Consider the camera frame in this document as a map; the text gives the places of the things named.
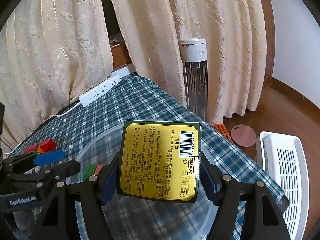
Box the green toy brick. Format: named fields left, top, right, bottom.
left=82, top=164, right=97, bottom=181

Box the pink toy brick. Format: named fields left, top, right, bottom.
left=94, top=165, right=104, bottom=176

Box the green yellow box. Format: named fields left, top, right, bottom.
left=117, top=120, right=202, bottom=203

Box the pink foam hair roller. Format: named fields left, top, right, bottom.
left=23, top=143, right=38, bottom=153

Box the red toy brick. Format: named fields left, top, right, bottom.
left=38, top=139, right=56, bottom=153

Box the orange toy brick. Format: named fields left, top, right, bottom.
left=37, top=147, right=45, bottom=154

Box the blue plaid bedsheet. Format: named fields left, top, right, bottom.
left=14, top=76, right=288, bottom=211

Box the white plastic basket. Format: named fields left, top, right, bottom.
left=256, top=131, right=310, bottom=239

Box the clear plastic storage bin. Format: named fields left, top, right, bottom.
left=65, top=123, right=245, bottom=240

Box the white power strip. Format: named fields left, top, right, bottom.
left=79, top=75, right=121, bottom=107

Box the round pink scale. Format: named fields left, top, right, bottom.
left=231, top=124, right=257, bottom=147

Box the orange ridged mat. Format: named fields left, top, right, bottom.
left=212, top=124, right=233, bottom=143

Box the cream patterned curtain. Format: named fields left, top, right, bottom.
left=1, top=0, right=267, bottom=151

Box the white tower heater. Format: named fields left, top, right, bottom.
left=179, top=38, right=208, bottom=120

